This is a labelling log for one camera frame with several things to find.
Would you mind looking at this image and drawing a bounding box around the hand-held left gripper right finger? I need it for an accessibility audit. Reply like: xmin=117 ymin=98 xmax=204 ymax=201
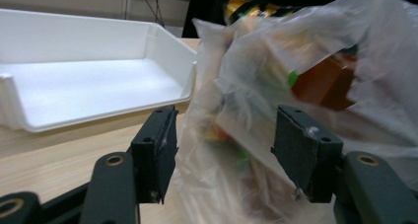
xmin=271 ymin=105 xmax=345 ymax=204

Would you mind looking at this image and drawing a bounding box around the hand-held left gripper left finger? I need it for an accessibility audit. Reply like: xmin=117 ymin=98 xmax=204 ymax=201
xmin=130 ymin=105 xmax=179 ymax=205

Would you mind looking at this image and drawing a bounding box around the brown snack box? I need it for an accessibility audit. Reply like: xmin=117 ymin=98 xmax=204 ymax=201
xmin=290 ymin=52 xmax=359 ymax=112

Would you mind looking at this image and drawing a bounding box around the white plastic tray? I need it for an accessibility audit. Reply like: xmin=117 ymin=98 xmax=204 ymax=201
xmin=0 ymin=8 xmax=198 ymax=133

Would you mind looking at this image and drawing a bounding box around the clear plastic bag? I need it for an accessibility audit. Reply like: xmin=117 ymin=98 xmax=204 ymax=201
xmin=174 ymin=0 xmax=418 ymax=224

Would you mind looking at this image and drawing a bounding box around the yellow black chip bag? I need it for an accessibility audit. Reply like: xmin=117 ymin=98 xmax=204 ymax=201
xmin=225 ymin=0 xmax=294 ymax=25

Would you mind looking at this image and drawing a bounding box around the bundle of black cables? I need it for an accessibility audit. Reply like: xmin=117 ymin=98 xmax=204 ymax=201
xmin=138 ymin=0 xmax=166 ymax=28

